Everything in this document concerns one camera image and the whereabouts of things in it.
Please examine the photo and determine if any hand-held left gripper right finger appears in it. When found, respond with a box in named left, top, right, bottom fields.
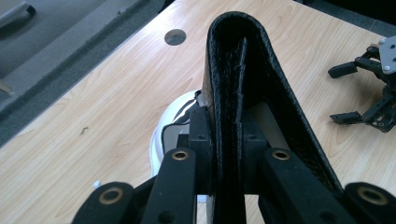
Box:
left=242, top=111, right=358, bottom=224

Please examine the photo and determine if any black leather wallet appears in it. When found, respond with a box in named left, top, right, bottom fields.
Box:
left=201, top=10, right=346, bottom=224

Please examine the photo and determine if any white bowl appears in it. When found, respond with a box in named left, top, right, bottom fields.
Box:
left=161, top=92, right=209, bottom=154

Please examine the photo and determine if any grey metal bar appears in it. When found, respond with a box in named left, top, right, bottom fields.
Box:
left=0, top=0, right=37, bottom=30

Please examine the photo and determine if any grey round table grommet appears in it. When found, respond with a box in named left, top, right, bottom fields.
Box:
left=163, top=28, right=188, bottom=47

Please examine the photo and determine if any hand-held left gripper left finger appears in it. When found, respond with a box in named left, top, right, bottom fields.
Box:
left=141, top=105, right=215, bottom=224

